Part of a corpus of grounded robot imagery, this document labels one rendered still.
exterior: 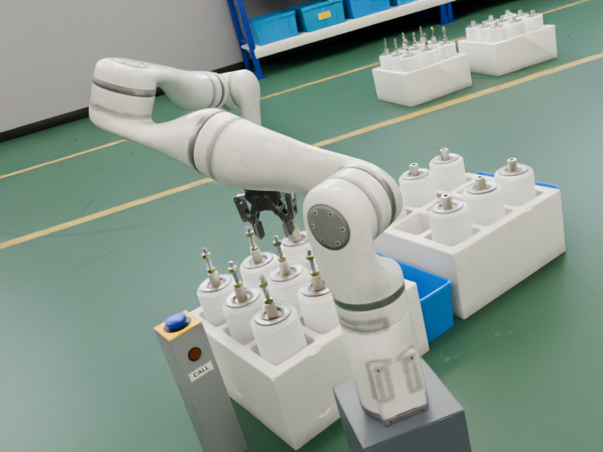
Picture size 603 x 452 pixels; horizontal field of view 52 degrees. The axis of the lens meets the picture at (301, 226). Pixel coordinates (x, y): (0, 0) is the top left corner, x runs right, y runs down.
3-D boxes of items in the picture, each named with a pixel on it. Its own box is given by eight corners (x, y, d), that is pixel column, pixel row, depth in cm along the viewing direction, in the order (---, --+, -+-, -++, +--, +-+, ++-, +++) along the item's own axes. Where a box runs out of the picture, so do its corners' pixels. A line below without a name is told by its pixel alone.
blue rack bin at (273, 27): (249, 43, 578) (242, 21, 570) (287, 32, 584) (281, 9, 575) (258, 47, 532) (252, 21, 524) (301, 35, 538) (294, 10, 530)
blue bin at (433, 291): (460, 324, 147) (453, 280, 143) (427, 346, 142) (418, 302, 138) (379, 287, 172) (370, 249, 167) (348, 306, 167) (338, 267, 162)
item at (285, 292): (333, 338, 142) (315, 270, 135) (298, 358, 139) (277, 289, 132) (312, 323, 150) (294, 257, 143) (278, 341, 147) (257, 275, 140)
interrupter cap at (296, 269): (309, 272, 136) (308, 269, 135) (279, 287, 133) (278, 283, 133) (292, 262, 142) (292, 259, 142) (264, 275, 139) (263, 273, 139)
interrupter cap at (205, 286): (199, 297, 138) (198, 294, 137) (201, 282, 145) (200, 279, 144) (232, 288, 138) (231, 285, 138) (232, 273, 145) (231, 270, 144)
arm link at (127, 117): (73, 123, 94) (193, 184, 82) (81, 61, 91) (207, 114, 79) (120, 122, 102) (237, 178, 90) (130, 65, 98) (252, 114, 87)
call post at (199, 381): (249, 449, 126) (203, 322, 114) (220, 470, 123) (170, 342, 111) (231, 433, 132) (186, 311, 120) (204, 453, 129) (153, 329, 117)
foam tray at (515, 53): (557, 56, 354) (554, 24, 347) (498, 76, 346) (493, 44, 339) (516, 52, 389) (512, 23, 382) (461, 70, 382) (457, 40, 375)
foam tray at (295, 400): (430, 350, 141) (416, 282, 134) (296, 451, 122) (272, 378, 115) (325, 301, 172) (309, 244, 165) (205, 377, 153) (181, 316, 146)
